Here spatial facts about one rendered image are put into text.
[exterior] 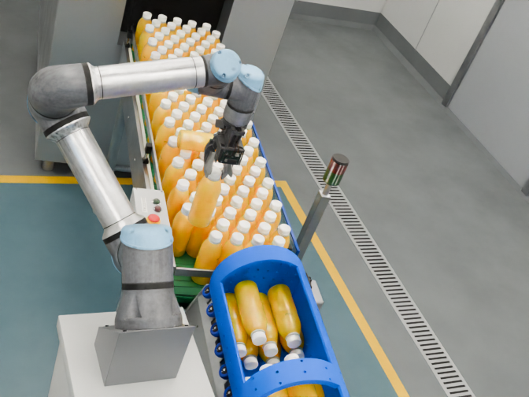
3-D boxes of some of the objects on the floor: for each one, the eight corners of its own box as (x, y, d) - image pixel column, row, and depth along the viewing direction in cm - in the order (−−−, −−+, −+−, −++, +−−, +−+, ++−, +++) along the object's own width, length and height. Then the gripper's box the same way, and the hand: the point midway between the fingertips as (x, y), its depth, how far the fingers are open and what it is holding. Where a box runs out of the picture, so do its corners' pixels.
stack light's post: (234, 385, 320) (321, 196, 257) (233, 378, 323) (318, 189, 260) (243, 385, 322) (331, 198, 258) (242, 378, 325) (328, 191, 261)
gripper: (218, 127, 189) (197, 190, 201) (259, 133, 193) (237, 194, 205) (212, 109, 195) (194, 171, 207) (253, 115, 199) (231, 176, 211)
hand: (214, 172), depth 208 cm, fingers closed on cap, 4 cm apart
